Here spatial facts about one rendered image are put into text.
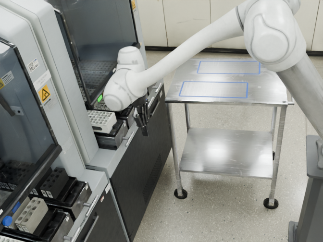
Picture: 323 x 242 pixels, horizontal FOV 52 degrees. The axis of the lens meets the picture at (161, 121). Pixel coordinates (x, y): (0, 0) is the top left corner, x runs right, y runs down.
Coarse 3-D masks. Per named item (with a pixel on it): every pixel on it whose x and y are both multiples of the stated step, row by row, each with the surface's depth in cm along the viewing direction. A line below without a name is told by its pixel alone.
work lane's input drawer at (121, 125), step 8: (120, 120) 162; (112, 128) 157; (120, 128) 159; (96, 136) 156; (104, 136) 155; (112, 136) 154; (120, 136) 159; (104, 144) 158; (112, 144) 156; (120, 144) 160
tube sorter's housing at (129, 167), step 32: (0, 0) 108; (32, 0) 113; (64, 32) 199; (64, 64) 126; (64, 96) 128; (128, 128) 169; (160, 128) 216; (96, 160) 153; (128, 160) 171; (160, 160) 223; (128, 192) 175; (128, 224) 180
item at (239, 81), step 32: (192, 64) 195; (224, 64) 191; (256, 64) 187; (192, 96) 170; (224, 96) 166; (256, 96) 163; (192, 128) 233; (192, 160) 209; (224, 160) 205; (256, 160) 202
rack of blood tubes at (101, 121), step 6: (90, 114) 161; (96, 114) 160; (102, 114) 159; (108, 114) 158; (114, 114) 159; (90, 120) 158; (96, 120) 157; (102, 120) 156; (108, 120) 155; (114, 120) 159; (96, 126) 161; (102, 126) 153; (108, 126) 154; (102, 132) 155; (108, 132) 155
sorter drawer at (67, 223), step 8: (56, 216) 121; (64, 216) 121; (56, 224) 118; (64, 224) 121; (72, 224) 126; (0, 232) 119; (8, 232) 119; (48, 232) 115; (56, 232) 116; (64, 232) 121; (24, 240) 117; (32, 240) 115; (40, 240) 115; (48, 240) 113; (56, 240) 117; (72, 240) 119
